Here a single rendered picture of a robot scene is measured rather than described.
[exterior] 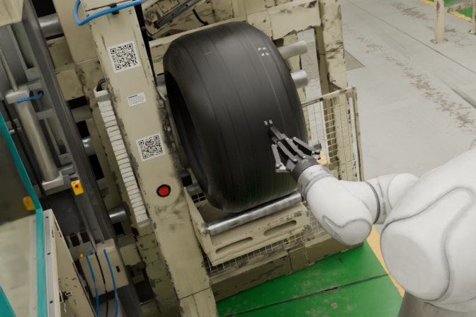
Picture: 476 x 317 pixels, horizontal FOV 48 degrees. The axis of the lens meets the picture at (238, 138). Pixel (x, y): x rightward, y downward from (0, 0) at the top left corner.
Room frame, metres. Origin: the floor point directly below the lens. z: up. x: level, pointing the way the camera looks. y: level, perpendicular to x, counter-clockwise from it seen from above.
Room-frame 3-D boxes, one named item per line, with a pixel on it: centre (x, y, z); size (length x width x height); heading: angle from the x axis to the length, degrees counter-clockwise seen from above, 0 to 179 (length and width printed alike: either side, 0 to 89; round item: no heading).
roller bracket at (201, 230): (1.55, 0.21, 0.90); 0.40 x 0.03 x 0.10; 14
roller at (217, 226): (1.46, 0.00, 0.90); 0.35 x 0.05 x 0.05; 104
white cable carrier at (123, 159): (1.46, 0.35, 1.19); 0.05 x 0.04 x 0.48; 14
